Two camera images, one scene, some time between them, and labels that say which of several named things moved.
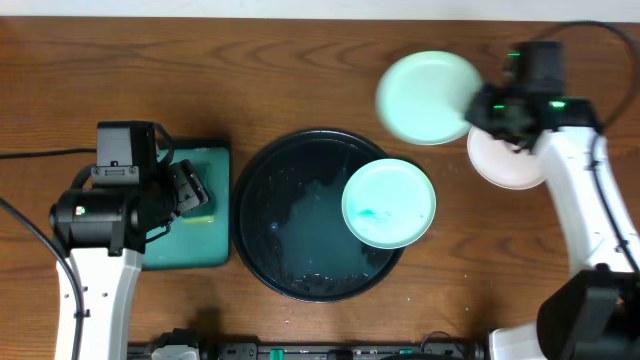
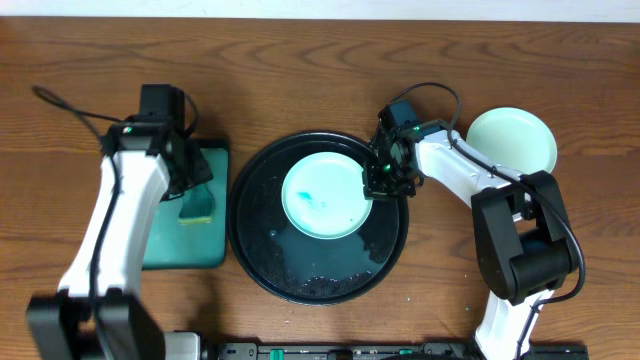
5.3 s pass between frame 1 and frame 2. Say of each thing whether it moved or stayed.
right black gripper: moved
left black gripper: moved
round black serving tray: stayed
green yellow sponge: stayed
